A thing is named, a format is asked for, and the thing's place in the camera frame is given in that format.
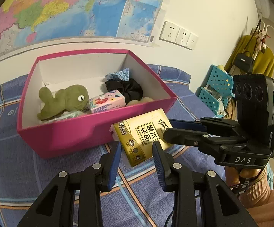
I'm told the yellow tissue pack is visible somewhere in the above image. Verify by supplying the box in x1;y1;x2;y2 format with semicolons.
110;108;175;167

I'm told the colourful wall map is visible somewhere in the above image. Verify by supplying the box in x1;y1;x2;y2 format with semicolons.
0;0;170;63

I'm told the hanging plush doll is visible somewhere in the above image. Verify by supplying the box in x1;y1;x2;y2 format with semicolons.
255;30;267;52

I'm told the clear plastic bag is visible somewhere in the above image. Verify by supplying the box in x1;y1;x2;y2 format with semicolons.
203;84;228;118

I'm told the white wall switch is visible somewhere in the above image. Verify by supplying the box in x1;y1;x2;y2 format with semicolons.
186;33;198;51

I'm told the green plush toy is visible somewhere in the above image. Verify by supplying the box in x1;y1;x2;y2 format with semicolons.
37;84;90;120

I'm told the black handbag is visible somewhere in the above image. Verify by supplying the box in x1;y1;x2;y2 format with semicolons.
233;51;255;72

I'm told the white coat rack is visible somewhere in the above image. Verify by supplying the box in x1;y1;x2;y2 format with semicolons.
252;16;274;59

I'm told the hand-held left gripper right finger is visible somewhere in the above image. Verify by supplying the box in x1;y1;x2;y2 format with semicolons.
152;141;258;227

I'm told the floral tissue pack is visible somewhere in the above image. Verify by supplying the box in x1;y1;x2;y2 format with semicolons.
89;90;126;114

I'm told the person's right hand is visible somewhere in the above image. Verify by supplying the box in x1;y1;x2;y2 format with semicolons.
224;166;267;190

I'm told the black scrunchie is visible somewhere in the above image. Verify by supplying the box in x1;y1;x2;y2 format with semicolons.
104;78;144;104

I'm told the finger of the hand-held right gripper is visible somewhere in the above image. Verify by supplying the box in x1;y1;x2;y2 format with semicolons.
163;128;222;152
169;117;238;133

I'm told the white plastic packet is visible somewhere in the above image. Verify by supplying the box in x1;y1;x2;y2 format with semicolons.
40;111;86;124

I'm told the person's right forearm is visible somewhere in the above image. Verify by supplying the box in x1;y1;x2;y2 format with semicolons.
238;168;274;227

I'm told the white wall socket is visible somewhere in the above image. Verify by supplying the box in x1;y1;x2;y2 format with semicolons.
175;27;191;46
159;21;181;43

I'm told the blue gingham scrunchie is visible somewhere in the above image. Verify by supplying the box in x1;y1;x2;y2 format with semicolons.
105;68;130;81

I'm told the mustard yellow coat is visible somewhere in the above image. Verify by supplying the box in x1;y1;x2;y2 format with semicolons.
224;35;274;77

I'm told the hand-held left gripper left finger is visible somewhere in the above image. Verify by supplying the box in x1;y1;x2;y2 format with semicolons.
17;141;122;227

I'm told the black cable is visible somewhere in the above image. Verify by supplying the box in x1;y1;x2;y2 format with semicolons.
166;190;200;227
231;173;263;190

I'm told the beige plush bear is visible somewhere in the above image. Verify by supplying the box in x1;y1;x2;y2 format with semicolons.
126;96;154;107

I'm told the pink cardboard box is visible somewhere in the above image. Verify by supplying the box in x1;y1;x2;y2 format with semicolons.
17;49;178;160

